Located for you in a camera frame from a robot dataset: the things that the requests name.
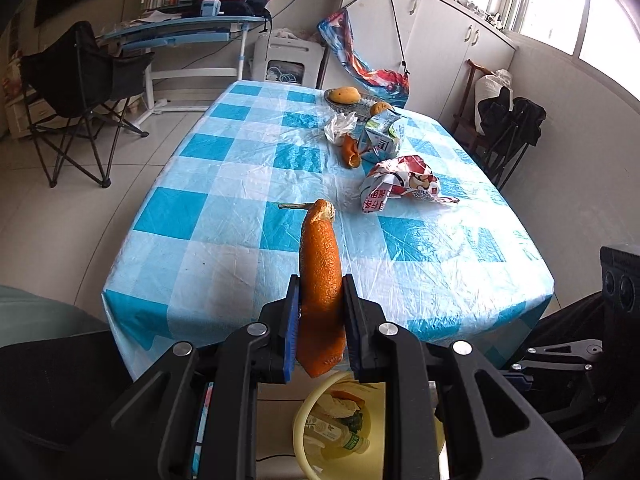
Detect dining table blue checked cloth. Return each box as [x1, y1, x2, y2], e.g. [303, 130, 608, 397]
[101, 80, 555, 466]

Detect pale blue milk carton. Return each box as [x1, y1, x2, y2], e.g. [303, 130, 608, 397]
[359, 111, 407, 163]

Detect curled orange fruit peel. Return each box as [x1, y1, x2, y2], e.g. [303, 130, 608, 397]
[340, 133, 367, 169]

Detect yellow plastic basin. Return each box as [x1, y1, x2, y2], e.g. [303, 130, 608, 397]
[291, 372, 446, 480]

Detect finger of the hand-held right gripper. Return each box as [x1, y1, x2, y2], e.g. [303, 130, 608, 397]
[501, 337, 608, 391]

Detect white plastic stool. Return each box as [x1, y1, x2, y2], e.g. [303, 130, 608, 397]
[252, 34, 326, 90]

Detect pale green cushion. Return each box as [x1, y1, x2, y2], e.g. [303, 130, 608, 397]
[0, 285, 108, 348]

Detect clear plastic bottle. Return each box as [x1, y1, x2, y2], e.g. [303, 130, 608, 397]
[306, 412, 371, 453]

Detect white sack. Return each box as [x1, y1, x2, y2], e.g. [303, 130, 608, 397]
[475, 69, 514, 111]

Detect bright window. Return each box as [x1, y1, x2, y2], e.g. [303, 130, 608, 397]
[492, 0, 640, 61]

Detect colourful printed drawstring bag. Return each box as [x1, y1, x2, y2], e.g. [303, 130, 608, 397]
[317, 0, 411, 109]

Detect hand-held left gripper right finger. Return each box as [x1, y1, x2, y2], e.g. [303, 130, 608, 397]
[341, 274, 583, 480]

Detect white tissue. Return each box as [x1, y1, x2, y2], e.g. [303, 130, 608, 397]
[317, 392, 362, 420]
[324, 112, 359, 145]

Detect white low cabinet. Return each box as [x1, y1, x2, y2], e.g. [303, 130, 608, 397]
[5, 87, 51, 138]

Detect blue glass desk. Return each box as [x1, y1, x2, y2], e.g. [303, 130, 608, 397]
[97, 12, 271, 126]

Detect dark wooden chair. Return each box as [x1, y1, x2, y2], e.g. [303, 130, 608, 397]
[452, 58, 501, 153]

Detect long orange fruit peel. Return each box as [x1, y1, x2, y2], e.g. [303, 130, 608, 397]
[278, 198, 347, 378]

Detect loose white papers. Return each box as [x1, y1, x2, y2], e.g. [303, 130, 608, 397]
[131, 9, 186, 24]

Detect coiled white cables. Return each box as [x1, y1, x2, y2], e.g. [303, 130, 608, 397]
[267, 66, 302, 84]

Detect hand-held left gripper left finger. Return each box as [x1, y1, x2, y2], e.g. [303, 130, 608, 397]
[111, 275, 302, 480]

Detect red white snack bag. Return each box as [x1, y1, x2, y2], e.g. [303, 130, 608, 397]
[359, 155, 460, 216]

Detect metal fruit basket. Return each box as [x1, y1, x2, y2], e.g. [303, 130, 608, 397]
[324, 89, 401, 117]

